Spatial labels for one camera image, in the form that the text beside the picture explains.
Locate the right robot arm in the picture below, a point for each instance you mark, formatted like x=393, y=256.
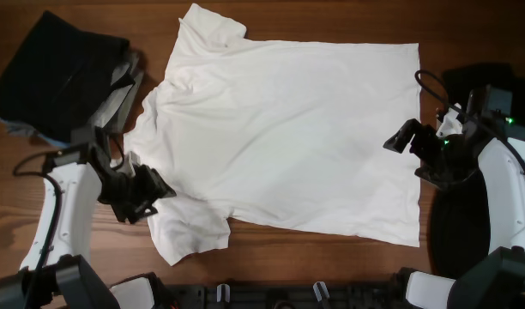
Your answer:
x=476, y=159

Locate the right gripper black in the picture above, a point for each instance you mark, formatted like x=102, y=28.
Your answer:
x=442, y=177

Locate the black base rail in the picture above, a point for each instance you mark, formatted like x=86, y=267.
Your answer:
x=262, y=296

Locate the black folded shirt on stack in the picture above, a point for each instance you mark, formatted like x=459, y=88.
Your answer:
x=51, y=31

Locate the blue folded shirt in stack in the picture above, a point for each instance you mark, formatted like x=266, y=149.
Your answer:
x=54, y=142

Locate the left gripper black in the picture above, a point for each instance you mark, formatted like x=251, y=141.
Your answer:
x=154, y=189

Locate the black unfolded garment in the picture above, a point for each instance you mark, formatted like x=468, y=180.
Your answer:
x=459, y=231

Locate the white t-shirt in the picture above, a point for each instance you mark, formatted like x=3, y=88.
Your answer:
x=279, y=133

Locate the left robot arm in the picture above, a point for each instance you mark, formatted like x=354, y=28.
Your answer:
x=58, y=261

